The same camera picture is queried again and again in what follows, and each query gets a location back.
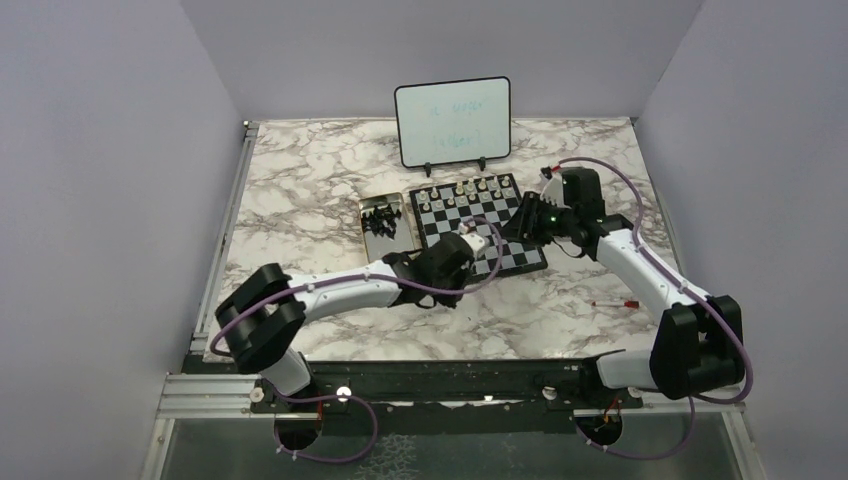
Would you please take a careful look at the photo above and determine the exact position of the red white marker pen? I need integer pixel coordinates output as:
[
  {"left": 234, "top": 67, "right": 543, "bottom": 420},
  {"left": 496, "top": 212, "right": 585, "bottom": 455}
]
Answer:
[{"left": 590, "top": 300, "right": 640, "bottom": 309}]

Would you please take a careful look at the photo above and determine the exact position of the small whiteboard on stand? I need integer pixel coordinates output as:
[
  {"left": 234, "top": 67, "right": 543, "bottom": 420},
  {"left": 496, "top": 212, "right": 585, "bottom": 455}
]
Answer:
[{"left": 393, "top": 76, "right": 512, "bottom": 175}]

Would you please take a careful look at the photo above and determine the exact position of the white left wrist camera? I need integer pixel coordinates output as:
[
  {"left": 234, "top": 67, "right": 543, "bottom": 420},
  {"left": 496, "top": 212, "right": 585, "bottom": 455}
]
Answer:
[{"left": 457, "top": 221, "right": 492, "bottom": 259}]

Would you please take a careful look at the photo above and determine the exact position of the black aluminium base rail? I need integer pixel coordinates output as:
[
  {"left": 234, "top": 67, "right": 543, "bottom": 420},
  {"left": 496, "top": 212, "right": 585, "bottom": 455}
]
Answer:
[{"left": 158, "top": 357, "right": 747, "bottom": 439}]

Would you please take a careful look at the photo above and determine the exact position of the gold tin tray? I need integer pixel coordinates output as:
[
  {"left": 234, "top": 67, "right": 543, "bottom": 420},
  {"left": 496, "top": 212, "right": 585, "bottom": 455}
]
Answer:
[{"left": 358, "top": 192, "right": 420, "bottom": 263}]

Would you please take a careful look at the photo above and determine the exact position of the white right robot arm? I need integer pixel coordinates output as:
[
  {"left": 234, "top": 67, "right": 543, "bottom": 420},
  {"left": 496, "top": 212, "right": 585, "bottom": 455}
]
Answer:
[{"left": 500, "top": 157, "right": 751, "bottom": 407}]

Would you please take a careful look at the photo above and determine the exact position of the pile of black chess pieces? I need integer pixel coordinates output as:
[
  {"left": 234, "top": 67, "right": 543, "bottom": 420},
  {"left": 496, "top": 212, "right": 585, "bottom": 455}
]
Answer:
[{"left": 360, "top": 205, "right": 402, "bottom": 239}]

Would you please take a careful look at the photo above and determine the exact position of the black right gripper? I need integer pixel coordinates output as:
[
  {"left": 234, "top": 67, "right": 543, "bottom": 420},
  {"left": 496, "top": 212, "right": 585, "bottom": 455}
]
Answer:
[{"left": 496, "top": 190, "right": 578, "bottom": 247}]

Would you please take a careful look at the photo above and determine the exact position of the black silver chessboard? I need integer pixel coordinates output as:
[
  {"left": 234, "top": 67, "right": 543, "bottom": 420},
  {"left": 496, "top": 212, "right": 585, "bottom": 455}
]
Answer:
[{"left": 408, "top": 173, "right": 522, "bottom": 248}]

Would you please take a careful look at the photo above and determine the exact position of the pink tin tray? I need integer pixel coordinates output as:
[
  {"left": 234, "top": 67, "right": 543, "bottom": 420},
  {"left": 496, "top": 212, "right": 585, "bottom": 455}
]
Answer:
[{"left": 638, "top": 175, "right": 660, "bottom": 214}]

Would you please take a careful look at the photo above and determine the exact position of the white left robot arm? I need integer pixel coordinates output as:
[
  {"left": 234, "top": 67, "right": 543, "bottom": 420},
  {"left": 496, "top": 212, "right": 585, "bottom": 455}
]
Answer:
[{"left": 210, "top": 230, "right": 503, "bottom": 411}]

